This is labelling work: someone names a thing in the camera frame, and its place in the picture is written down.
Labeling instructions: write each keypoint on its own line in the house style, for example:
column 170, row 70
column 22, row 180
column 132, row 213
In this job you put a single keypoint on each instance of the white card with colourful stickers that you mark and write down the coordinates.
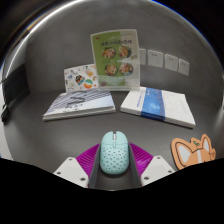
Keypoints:
column 80, row 78

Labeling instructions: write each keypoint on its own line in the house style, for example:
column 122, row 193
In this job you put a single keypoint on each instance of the white book with blue band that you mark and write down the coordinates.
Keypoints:
column 156, row 105

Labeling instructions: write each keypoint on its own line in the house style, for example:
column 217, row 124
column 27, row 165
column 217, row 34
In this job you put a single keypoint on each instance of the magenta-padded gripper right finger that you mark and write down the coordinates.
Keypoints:
column 144, row 163

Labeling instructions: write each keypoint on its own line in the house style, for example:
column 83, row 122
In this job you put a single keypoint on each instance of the orange cat-shaped mouse pad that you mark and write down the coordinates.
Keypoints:
column 195, row 156

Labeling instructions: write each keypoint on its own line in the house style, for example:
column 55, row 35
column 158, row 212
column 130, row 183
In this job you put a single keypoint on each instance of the grey striped book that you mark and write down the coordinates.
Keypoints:
column 80, row 103

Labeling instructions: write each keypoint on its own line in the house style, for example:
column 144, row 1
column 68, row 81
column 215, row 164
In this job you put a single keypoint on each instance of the mint green computer mouse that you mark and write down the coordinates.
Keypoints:
column 114, row 155

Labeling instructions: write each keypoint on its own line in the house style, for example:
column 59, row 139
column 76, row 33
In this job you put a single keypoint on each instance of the green menu sign stand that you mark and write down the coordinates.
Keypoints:
column 115, row 60

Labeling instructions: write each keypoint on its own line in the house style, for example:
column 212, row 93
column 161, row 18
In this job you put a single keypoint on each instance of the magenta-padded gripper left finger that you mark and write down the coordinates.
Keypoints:
column 85, row 164

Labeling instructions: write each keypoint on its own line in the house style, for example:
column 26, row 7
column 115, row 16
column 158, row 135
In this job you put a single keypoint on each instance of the row of white wall sockets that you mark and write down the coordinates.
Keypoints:
column 155, row 58

